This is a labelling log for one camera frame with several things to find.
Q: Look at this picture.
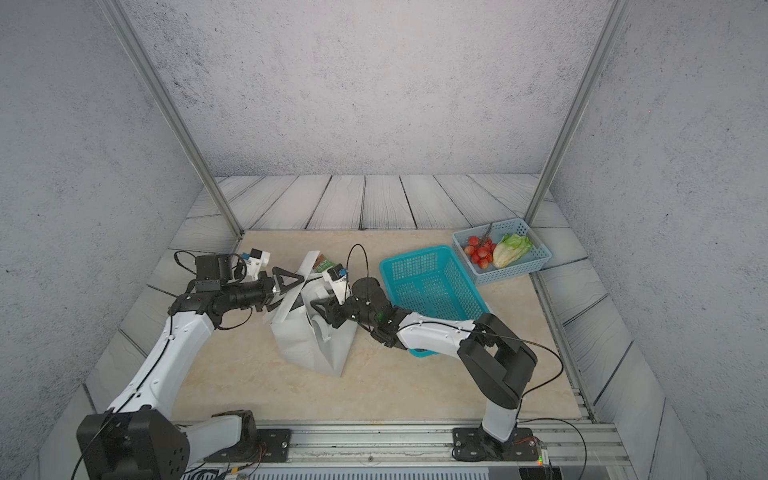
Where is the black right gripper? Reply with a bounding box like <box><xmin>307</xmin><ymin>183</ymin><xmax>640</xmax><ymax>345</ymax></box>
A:
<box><xmin>309</xmin><ymin>289</ymin><xmax>379</xmax><ymax>331</ymax></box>

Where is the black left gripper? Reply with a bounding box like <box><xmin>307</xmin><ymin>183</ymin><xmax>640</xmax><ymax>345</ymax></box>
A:
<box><xmin>221</xmin><ymin>267</ymin><xmax>303</xmax><ymax>312</ymax></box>

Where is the white insulated delivery bag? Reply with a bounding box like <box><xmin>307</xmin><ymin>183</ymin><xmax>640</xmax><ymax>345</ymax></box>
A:
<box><xmin>263</xmin><ymin>250</ymin><xmax>357</xmax><ymax>377</ymax></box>

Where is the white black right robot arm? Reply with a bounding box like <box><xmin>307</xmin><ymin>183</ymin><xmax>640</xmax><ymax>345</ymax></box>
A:
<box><xmin>305</xmin><ymin>278</ymin><xmax>541</xmax><ymax>462</ymax></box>

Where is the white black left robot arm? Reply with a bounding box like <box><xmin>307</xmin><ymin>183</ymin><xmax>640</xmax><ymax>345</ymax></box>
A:
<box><xmin>76</xmin><ymin>250</ymin><xmax>306</xmax><ymax>479</ymax></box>

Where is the green corn chips packet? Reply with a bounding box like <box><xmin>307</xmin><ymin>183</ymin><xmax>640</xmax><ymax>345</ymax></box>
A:
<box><xmin>313</xmin><ymin>258</ymin><xmax>336</xmax><ymax>273</ymax></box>

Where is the teal plastic basket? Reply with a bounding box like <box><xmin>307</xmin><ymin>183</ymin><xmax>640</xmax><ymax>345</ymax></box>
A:
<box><xmin>374</xmin><ymin>246</ymin><xmax>492</xmax><ymax>362</ymax></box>

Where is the red cherry tomatoes bunch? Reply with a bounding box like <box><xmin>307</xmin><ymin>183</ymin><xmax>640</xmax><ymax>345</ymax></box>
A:
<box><xmin>463</xmin><ymin>236</ymin><xmax>496</xmax><ymax>270</ymax></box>

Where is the light blue plastic basket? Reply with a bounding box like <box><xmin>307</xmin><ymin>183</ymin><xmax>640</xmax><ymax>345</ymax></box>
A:
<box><xmin>452</xmin><ymin>218</ymin><xmax>552</xmax><ymax>286</ymax></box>

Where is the green lettuce head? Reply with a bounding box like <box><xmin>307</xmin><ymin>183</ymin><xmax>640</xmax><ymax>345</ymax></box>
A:
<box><xmin>492</xmin><ymin>234</ymin><xmax>532</xmax><ymax>269</ymax></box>

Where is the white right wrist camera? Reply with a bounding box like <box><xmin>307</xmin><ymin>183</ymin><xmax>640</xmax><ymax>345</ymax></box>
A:
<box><xmin>322</xmin><ymin>264</ymin><xmax>349</xmax><ymax>305</ymax></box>

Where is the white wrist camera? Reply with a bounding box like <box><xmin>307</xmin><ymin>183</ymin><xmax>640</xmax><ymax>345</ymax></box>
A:
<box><xmin>322</xmin><ymin>264</ymin><xmax>349</xmax><ymax>305</ymax></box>
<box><xmin>241</xmin><ymin>249</ymin><xmax>270</xmax><ymax>282</ymax></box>

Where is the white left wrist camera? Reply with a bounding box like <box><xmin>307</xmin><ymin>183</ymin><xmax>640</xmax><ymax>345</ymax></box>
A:
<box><xmin>241</xmin><ymin>249</ymin><xmax>270</xmax><ymax>282</ymax></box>

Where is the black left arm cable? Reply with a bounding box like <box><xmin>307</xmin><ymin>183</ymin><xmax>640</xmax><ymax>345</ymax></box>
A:
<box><xmin>71</xmin><ymin>250</ymin><xmax>256</xmax><ymax>480</ymax></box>

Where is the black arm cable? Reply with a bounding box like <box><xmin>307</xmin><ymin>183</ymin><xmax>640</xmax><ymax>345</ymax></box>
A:
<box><xmin>344</xmin><ymin>242</ymin><xmax>589</xmax><ymax>480</ymax></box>
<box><xmin>71</xmin><ymin>250</ymin><xmax>256</xmax><ymax>480</ymax></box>

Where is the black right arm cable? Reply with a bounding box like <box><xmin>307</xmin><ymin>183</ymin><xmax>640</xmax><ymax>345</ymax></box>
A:
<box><xmin>344</xmin><ymin>242</ymin><xmax>589</xmax><ymax>480</ymax></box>

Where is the aluminium corner post left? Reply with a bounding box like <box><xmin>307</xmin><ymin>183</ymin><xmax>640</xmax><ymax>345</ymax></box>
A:
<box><xmin>98</xmin><ymin>0</ymin><xmax>244</xmax><ymax>238</ymax></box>

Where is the aluminium corner post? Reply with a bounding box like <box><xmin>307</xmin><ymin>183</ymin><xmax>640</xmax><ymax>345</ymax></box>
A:
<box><xmin>98</xmin><ymin>0</ymin><xmax>244</xmax><ymax>238</ymax></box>
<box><xmin>524</xmin><ymin>0</ymin><xmax>632</xmax><ymax>226</ymax></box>

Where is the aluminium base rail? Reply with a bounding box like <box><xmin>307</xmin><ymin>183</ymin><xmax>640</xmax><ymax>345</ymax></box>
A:
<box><xmin>186</xmin><ymin>419</ymin><xmax>636</xmax><ymax>479</ymax></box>

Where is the aluminium corner post right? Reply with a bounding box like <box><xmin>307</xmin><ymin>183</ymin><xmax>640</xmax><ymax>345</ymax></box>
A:
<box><xmin>524</xmin><ymin>0</ymin><xmax>632</xmax><ymax>226</ymax></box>

